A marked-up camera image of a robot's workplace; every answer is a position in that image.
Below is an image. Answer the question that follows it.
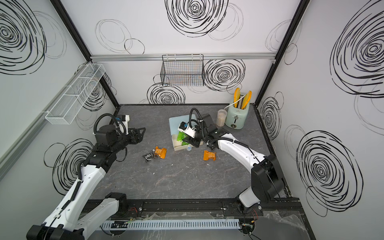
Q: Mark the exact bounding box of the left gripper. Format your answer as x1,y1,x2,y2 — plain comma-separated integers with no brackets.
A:
111,126,146,155

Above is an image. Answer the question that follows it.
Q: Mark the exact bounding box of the green cookie packet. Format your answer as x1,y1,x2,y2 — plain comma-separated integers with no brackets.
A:
177,132,187,143

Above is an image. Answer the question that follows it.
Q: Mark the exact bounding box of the light blue drawer box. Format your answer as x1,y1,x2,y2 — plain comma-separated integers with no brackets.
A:
169,115,193,152

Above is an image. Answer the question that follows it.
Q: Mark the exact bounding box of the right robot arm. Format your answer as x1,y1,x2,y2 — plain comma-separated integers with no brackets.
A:
178,108,287,208

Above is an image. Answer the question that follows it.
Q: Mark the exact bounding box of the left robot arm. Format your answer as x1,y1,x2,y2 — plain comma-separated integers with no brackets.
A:
26,114,146,240

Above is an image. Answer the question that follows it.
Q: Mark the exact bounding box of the black cookie packet right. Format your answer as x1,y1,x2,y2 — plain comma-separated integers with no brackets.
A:
207,144,215,150

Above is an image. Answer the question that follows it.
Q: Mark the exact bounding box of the black cookie packet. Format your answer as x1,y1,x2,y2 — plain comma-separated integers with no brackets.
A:
207,144,215,150
143,153,155,162

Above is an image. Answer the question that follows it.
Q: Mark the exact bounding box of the orange cookie packet right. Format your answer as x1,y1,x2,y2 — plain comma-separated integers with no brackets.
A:
203,150,216,161

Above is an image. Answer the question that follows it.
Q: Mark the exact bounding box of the orange cookie packet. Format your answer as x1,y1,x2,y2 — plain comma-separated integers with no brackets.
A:
154,147,167,159
203,150,216,161

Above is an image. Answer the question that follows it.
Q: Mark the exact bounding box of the black cookie packet left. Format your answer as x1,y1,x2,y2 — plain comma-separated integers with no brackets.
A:
143,153,155,162

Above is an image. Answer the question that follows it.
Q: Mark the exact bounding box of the orange cookie packet left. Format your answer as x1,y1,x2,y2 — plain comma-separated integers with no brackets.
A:
154,147,167,159

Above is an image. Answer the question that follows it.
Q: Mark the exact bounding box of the clear jar with oats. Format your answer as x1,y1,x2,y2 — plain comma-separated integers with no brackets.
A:
216,109,228,128

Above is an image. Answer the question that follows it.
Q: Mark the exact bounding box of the mint green toaster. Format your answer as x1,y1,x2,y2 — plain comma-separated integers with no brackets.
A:
225,103,250,130

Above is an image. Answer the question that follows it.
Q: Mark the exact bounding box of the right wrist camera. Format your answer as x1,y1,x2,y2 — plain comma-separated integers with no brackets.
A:
178,122,198,138

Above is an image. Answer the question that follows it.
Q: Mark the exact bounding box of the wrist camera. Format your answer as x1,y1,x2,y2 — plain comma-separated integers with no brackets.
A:
178,122,198,138
116,115,130,135

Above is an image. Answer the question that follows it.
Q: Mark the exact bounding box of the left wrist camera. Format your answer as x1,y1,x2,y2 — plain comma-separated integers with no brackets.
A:
116,115,130,135

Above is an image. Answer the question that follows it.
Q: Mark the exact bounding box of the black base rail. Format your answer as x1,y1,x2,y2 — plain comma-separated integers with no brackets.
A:
80,197,304,217

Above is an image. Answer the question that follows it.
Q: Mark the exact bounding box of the black wire wall basket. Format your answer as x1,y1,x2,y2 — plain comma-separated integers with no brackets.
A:
160,54,205,87

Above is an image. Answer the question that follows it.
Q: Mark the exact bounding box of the white mesh wall shelf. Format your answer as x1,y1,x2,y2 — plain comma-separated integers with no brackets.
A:
45,63,106,125

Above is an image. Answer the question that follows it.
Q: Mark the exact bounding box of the white slotted cable duct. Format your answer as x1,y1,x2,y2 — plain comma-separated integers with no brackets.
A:
97,219,241,231

